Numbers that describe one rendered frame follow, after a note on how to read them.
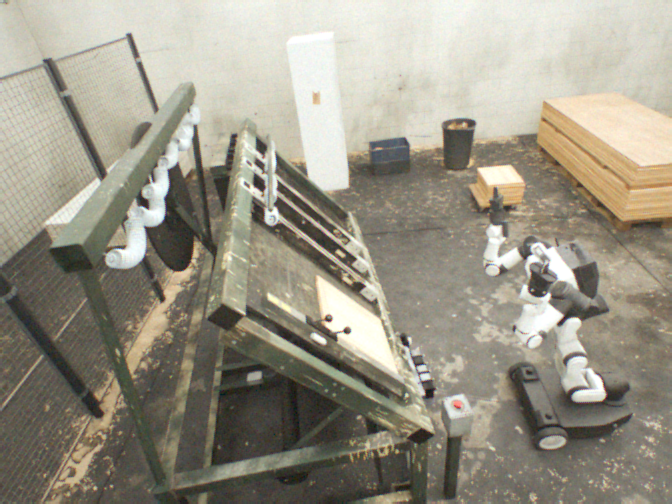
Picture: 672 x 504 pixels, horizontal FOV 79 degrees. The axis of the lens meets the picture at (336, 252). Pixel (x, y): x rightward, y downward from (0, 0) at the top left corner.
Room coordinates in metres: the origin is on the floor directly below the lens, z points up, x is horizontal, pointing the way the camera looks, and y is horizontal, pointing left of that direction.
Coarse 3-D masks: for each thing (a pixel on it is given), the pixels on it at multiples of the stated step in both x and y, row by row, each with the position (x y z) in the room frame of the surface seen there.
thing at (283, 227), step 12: (276, 180) 2.07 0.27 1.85; (252, 192) 2.01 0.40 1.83; (252, 204) 2.02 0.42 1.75; (264, 204) 2.03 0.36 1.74; (264, 216) 2.02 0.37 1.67; (276, 228) 2.03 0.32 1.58; (288, 228) 2.03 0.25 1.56; (300, 240) 2.04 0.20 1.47; (312, 240) 2.10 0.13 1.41; (312, 252) 2.04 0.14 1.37; (324, 252) 2.06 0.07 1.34; (324, 264) 2.04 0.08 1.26; (336, 264) 2.05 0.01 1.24; (348, 276) 2.05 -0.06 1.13; (360, 288) 2.05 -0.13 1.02; (372, 288) 2.08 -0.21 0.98; (372, 300) 2.06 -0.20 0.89
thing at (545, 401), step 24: (528, 384) 1.73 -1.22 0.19; (552, 384) 1.72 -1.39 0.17; (624, 384) 1.53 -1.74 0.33; (528, 408) 1.58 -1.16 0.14; (552, 408) 1.53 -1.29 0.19; (576, 408) 1.51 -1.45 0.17; (600, 408) 1.49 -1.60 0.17; (624, 408) 1.47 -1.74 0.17; (576, 432) 1.39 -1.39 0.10; (600, 432) 1.38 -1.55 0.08
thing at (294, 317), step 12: (264, 300) 1.33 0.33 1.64; (276, 312) 1.32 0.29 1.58; (288, 312) 1.32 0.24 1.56; (300, 324) 1.32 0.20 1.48; (324, 336) 1.33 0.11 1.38; (336, 348) 1.33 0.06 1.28; (348, 348) 1.34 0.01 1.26; (360, 360) 1.34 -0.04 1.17; (372, 360) 1.37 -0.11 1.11; (384, 372) 1.34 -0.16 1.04; (396, 384) 1.35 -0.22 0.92
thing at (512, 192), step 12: (480, 168) 4.81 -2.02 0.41; (492, 168) 4.76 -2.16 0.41; (504, 168) 4.73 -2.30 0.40; (480, 180) 4.64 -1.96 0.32; (492, 180) 4.45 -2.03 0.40; (504, 180) 4.41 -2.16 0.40; (516, 180) 4.36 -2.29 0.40; (480, 192) 4.59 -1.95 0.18; (492, 192) 4.32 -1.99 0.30; (504, 192) 4.31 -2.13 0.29; (516, 192) 4.30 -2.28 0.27; (480, 204) 4.37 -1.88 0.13; (504, 204) 4.31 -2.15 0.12; (516, 204) 4.30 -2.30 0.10
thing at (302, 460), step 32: (192, 320) 2.24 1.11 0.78; (192, 352) 1.92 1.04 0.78; (224, 352) 2.52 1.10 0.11; (320, 352) 2.21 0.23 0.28; (288, 384) 1.61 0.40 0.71; (288, 416) 1.39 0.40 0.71; (288, 448) 1.20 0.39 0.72; (320, 448) 1.13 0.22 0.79; (352, 448) 1.11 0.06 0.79; (384, 448) 1.10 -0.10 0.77; (416, 448) 1.10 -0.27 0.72; (192, 480) 1.06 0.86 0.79; (224, 480) 1.05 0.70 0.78; (256, 480) 1.06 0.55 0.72; (288, 480) 1.07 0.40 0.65; (416, 480) 1.10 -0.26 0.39
